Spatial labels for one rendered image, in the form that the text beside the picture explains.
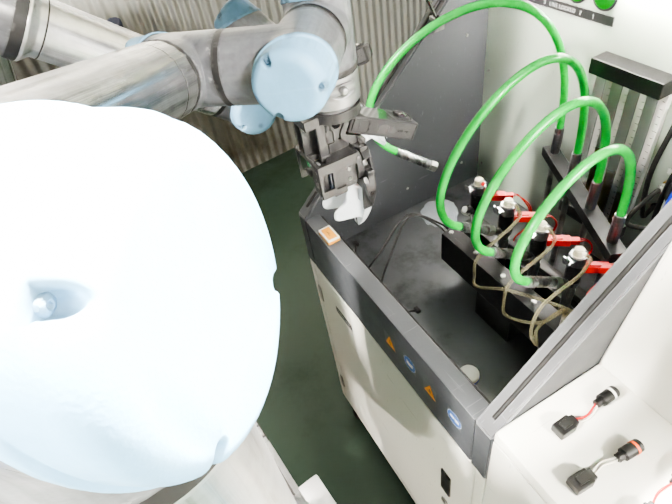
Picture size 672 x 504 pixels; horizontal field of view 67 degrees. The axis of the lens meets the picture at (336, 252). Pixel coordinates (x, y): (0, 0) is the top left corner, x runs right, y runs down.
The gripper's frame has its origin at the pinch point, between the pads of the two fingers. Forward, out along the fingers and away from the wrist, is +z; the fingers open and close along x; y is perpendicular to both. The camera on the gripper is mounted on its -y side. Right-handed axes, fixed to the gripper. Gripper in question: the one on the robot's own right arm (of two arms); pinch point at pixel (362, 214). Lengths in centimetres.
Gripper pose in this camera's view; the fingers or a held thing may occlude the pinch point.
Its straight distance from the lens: 78.7
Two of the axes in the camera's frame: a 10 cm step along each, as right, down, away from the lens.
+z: 1.4, 7.1, 6.9
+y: -8.6, 4.3, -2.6
